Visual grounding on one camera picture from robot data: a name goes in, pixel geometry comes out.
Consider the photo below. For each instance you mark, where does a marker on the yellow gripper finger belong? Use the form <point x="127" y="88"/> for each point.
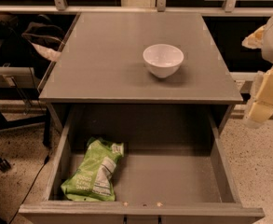
<point x="255" y="39"/>

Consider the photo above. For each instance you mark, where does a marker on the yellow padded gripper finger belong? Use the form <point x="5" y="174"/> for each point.
<point x="259" y="108"/>

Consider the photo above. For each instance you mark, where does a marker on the green rice chip bag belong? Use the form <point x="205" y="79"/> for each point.
<point x="91" y="182"/>

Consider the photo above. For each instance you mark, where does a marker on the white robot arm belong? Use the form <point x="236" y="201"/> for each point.
<point x="267" y="48"/>

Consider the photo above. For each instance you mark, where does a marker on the grey cabinet with counter top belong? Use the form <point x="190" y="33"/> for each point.
<point x="103" y="70"/>

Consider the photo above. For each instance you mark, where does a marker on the open grey top drawer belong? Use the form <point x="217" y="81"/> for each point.
<point x="174" y="169"/>

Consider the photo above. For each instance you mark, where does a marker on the dark bag with white lining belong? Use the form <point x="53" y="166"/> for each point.
<point x="45" y="37"/>

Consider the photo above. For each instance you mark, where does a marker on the white ceramic bowl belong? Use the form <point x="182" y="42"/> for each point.
<point x="163" y="60"/>

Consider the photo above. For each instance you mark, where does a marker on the grey side desk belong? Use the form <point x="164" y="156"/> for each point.
<point x="22" y="76"/>

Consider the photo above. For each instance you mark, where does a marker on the black office chair base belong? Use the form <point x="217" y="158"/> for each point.
<point x="4" y="165"/>

